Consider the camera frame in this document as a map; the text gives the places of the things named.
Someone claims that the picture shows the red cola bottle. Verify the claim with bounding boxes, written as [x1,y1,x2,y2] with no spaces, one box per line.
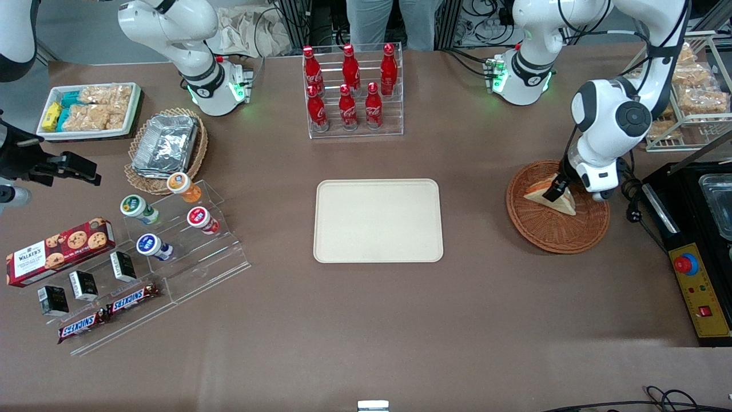
[365,82,384,130]
[342,43,361,95]
[339,84,359,131]
[307,85,330,132]
[380,43,398,97]
[302,46,324,95]

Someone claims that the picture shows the black appliance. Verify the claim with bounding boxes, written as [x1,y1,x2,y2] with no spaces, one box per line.
[640,132,732,348]

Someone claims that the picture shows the green lid yogurt cup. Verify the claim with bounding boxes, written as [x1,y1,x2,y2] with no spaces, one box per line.
[120,195,161,225]

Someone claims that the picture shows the small black box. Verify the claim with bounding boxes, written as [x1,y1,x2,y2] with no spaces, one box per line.
[38,285,70,317]
[69,271,99,302]
[110,251,138,283]

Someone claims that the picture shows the red Walkers cookie box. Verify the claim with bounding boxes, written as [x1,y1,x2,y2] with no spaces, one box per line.
[6,217,116,288]

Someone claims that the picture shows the clear glass container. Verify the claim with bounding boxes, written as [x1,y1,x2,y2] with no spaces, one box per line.
[698,173,732,241]

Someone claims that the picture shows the rice cracker snack bag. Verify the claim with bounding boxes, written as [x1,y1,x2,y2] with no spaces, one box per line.
[62,103,128,132]
[77,84,133,106]

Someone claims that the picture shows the brown round wicker basket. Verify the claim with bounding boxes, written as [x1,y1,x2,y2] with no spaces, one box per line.
[506,159,611,255]

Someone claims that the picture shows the person legs in grey trousers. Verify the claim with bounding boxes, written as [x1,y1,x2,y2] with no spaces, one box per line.
[346,0,444,52]

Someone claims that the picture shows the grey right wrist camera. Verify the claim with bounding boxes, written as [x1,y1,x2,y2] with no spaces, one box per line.
[0,184,33,209]

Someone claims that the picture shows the beige cloth bag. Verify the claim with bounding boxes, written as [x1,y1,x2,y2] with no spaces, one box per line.
[217,6,292,58]

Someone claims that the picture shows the clear acrylic stepped cup stand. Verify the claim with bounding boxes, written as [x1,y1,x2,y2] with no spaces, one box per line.
[123,179,252,304]

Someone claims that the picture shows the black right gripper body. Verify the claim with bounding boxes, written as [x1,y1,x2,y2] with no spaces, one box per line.
[0,112,52,181]

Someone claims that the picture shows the white rectangular snack tray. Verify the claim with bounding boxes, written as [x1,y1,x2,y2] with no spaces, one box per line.
[36,82,142,141]

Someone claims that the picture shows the Snickers bar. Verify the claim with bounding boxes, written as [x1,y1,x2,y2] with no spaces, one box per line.
[57,309,109,344]
[106,282,162,316]

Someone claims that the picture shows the yellow control panel with button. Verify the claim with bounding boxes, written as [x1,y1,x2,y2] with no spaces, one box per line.
[668,243,732,339]

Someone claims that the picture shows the orange lid yogurt cup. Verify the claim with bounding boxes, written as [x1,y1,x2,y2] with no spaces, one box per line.
[166,172,202,204]

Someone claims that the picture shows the black power cable with plug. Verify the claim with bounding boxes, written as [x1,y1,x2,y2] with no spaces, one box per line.
[620,153,670,252]

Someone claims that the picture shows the triangular sandwich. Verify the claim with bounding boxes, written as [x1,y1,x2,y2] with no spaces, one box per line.
[523,173,577,217]

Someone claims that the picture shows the light woven oval basket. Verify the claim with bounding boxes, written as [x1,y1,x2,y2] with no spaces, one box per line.
[124,108,209,196]

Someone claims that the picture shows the clear acrylic stepped snack stand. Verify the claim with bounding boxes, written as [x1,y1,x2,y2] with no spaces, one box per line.
[11,246,178,356]

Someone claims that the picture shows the yellow snack pack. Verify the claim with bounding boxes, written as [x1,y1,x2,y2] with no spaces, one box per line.
[41,102,62,132]

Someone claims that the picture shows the clear acrylic bottle rack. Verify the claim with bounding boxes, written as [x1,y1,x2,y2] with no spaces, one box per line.
[302,42,404,140]

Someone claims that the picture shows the beige rectangular tray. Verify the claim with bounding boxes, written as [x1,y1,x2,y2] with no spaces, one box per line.
[313,179,444,264]

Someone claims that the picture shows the red lid yogurt cup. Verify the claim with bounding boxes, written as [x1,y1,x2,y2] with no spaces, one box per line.
[186,207,220,235]

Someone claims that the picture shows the white wire rack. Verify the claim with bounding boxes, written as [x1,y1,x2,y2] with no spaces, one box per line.
[626,31,732,152]

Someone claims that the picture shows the blue lid yogurt cup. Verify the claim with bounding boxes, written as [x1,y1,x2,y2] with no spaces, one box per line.
[136,233,174,262]

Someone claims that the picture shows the stack of foil trays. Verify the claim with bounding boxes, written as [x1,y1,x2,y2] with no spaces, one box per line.
[132,114,200,178]

